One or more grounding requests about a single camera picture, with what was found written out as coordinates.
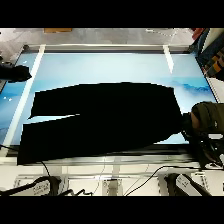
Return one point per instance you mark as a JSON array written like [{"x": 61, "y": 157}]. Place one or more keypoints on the black pants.
[{"x": 110, "y": 123}]

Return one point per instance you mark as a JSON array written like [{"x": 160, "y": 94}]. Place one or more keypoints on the silver frame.
[{"x": 115, "y": 160}]

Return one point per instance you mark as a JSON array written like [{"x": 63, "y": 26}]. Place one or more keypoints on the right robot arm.
[{"x": 207, "y": 117}]

